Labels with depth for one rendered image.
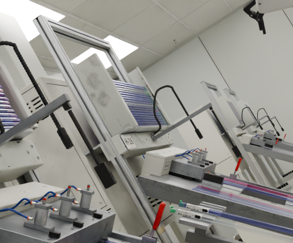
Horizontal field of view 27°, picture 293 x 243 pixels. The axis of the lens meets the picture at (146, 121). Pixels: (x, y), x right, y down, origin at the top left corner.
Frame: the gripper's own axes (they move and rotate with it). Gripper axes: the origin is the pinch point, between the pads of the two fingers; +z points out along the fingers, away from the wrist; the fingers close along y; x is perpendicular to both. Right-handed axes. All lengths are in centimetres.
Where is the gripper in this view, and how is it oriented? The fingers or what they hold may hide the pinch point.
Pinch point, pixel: (281, 24)
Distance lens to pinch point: 162.2
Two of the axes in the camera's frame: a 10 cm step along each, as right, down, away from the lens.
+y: -9.5, 1.9, 2.4
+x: -0.7, 6.3, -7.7
